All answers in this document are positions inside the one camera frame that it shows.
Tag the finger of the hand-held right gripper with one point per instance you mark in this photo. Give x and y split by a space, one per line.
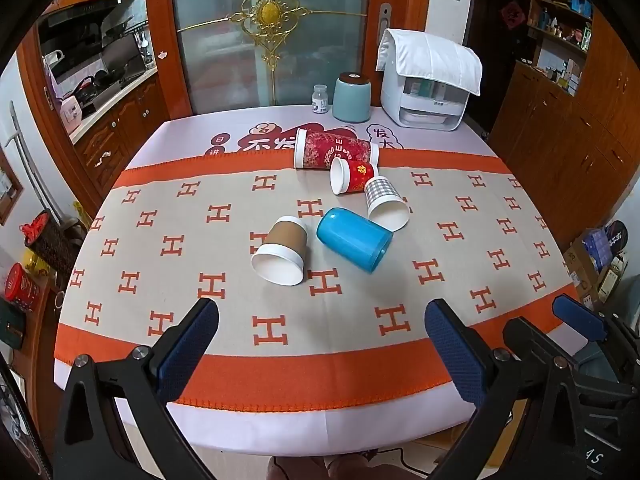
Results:
527 337
580 316

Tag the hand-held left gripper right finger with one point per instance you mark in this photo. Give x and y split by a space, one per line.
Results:
456 357

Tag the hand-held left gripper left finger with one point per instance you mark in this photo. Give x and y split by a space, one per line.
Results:
187 355

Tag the brown paper cup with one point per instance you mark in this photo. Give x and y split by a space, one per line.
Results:
282 242

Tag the blue plastic cup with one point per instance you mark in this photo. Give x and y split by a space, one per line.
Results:
352 237

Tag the checkered paper cup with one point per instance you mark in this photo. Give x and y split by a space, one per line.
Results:
381 192

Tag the small red paper cup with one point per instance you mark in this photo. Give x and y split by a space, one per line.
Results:
361 176

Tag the tall red patterned paper cup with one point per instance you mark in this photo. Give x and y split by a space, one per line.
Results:
335 151

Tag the cardboard box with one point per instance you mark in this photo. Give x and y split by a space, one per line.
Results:
592 270

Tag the orange beige patterned blanket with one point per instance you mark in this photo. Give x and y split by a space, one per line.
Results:
240 280

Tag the pink printed tablecloth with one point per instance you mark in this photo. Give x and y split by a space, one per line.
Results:
280 430

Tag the woven basket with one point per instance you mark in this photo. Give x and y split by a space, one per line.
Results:
52 245

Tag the dark green bag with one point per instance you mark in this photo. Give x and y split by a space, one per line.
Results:
11 325

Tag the red round tin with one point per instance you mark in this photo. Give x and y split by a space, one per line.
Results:
21 285

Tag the wooden shelf cabinet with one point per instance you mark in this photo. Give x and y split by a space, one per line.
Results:
565 135

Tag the wooden kitchen base cabinet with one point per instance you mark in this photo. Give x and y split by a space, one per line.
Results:
125 125

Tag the white countertop appliance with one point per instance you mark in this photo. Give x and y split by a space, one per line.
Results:
425 110

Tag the pink kitchen appliance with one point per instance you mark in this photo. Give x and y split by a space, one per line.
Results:
71 116

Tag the teal canister with brown lid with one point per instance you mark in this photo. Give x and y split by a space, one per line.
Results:
352 100

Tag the small white bottle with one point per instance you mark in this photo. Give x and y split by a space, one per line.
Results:
320 102

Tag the black wok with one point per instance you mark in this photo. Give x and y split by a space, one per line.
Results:
107 79

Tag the glass door with gold ornament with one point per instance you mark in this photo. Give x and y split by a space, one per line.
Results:
220 60

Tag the white quilted cover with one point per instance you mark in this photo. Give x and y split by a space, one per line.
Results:
430 55

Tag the black range hood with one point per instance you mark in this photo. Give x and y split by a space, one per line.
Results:
85 10

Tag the red paper wall decoration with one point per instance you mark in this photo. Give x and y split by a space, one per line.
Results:
510 12

